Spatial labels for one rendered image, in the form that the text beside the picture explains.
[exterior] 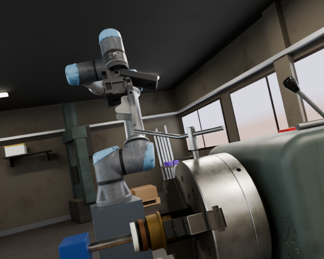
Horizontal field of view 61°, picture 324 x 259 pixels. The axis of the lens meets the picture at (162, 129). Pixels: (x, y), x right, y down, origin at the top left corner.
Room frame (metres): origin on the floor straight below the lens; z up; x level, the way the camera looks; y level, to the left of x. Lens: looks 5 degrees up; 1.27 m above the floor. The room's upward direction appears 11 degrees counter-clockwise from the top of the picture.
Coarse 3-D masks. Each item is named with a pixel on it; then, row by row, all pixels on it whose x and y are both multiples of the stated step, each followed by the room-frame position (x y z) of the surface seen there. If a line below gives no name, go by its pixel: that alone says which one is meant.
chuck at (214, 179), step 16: (192, 160) 0.71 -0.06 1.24; (208, 160) 0.69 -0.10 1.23; (176, 176) 0.80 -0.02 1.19; (192, 176) 0.64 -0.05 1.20; (208, 176) 0.63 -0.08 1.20; (224, 176) 0.63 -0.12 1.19; (192, 192) 0.66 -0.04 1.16; (208, 192) 0.60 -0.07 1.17; (224, 192) 0.60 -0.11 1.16; (240, 192) 0.61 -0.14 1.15; (192, 208) 0.69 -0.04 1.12; (208, 208) 0.58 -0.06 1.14; (224, 208) 0.59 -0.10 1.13; (240, 208) 0.59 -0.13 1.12; (224, 224) 0.59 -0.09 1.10; (240, 224) 0.58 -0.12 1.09; (208, 240) 0.61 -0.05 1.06; (224, 240) 0.58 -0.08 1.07; (240, 240) 0.58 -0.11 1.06; (256, 240) 0.59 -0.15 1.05; (208, 256) 0.64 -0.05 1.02; (224, 256) 0.58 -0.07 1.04; (240, 256) 0.59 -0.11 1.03; (256, 256) 0.60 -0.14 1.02
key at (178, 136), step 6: (222, 126) 0.66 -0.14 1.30; (138, 132) 0.87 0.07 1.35; (144, 132) 0.85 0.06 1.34; (150, 132) 0.84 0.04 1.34; (156, 132) 0.82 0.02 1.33; (198, 132) 0.71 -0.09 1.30; (204, 132) 0.69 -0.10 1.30; (210, 132) 0.68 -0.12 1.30; (174, 138) 0.77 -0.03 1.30; (180, 138) 0.75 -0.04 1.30
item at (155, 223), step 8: (152, 216) 0.69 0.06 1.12; (160, 216) 0.68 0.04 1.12; (168, 216) 0.71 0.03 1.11; (136, 224) 0.68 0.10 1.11; (144, 224) 0.68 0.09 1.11; (152, 224) 0.67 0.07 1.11; (160, 224) 0.67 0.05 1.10; (144, 232) 0.67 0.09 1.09; (152, 232) 0.67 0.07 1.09; (160, 232) 0.67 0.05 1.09; (144, 240) 0.66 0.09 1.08; (152, 240) 0.66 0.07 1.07; (160, 240) 0.67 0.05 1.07; (168, 240) 0.69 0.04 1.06; (144, 248) 0.67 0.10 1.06; (152, 248) 0.67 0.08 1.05; (160, 248) 0.69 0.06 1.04
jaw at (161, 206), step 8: (168, 184) 0.78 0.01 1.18; (176, 184) 0.78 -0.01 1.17; (168, 192) 0.77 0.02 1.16; (176, 192) 0.77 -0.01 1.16; (160, 200) 0.78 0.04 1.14; (168, 200) 0.75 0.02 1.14; (176, 200) 0.75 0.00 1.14; (184, 200) 0.75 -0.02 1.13; (160, 208) 0.73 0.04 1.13; (168, 208) 0.73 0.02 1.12; (176, 208) 0.73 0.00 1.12; (184, 208) 0.73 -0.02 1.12; (176, 216) 0.75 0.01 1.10
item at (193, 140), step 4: (188, 128) 0.72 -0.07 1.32; (192, 128) 0.72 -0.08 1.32; (188, 132) 0.72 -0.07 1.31; (192, 132) 0.72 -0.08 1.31; (188, 136) 0.72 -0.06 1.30; (192, 136) 0.72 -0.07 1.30; (192, 140) 0.72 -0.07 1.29; (196, 140) 0.72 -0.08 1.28; (192, 144) 0.72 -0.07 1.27; (196, 144) 0.72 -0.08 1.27; (192, 148) 0.72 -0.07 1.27; (196, 148) 0.72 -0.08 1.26; (196, 152) 0.72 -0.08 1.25; (196, 156) 0.72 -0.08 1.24
